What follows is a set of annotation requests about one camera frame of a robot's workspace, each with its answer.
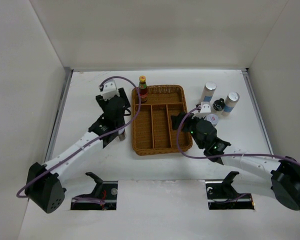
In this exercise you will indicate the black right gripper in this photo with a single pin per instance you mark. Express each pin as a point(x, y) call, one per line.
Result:
point(188, 119)

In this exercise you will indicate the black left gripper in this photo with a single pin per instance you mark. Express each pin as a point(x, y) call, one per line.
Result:
point(102, 101)

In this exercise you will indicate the clear lid salt grinder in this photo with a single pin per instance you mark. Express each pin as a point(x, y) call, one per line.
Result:
point(121, 134)

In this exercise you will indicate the black cap salt grinder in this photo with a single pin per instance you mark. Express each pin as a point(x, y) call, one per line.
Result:
point(218, 106)

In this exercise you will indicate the red sauce bottle yellow cap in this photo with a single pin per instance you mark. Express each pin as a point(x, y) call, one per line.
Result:
point(143, 90)

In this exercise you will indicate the white peppercorn jar blue label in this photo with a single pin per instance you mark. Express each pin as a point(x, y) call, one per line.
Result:
point(208, 92)

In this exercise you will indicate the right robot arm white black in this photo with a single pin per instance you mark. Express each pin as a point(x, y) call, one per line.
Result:
point(275, 176)

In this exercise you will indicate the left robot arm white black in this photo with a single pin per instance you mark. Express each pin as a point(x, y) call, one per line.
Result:
point(44, 181)

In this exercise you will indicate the brown wicker divided basket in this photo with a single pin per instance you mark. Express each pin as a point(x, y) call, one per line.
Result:
point(152, 130)

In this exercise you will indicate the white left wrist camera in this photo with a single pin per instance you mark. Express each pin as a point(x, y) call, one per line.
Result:
point(109, 90)

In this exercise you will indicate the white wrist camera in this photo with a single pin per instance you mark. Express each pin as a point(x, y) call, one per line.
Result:
point(109, 90)
point(204, 109)

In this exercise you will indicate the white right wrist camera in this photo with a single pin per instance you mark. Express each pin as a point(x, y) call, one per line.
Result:
point(204, 109)

